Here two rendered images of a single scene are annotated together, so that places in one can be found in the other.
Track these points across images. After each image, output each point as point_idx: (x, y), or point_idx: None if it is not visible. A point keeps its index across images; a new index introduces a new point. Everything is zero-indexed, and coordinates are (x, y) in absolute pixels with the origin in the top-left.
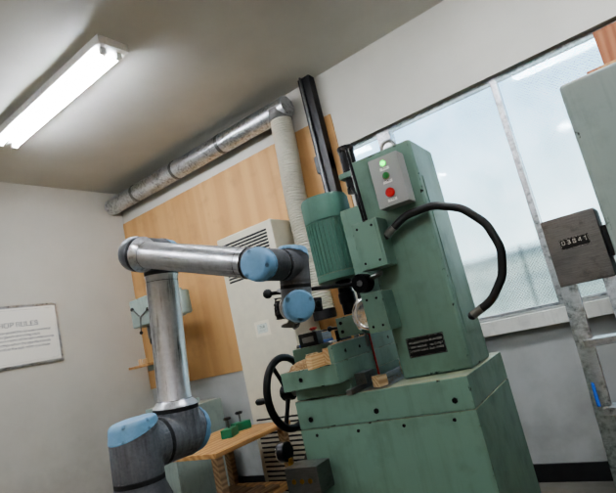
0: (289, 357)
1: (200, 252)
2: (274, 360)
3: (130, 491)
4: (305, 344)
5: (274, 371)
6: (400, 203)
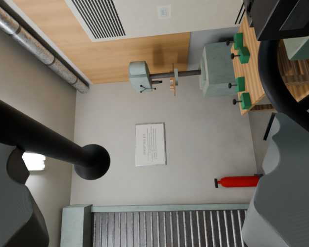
0: (272, 46)
1: None
2: (281, 104)
3: None
4: None
5: (308, 108)
6: None
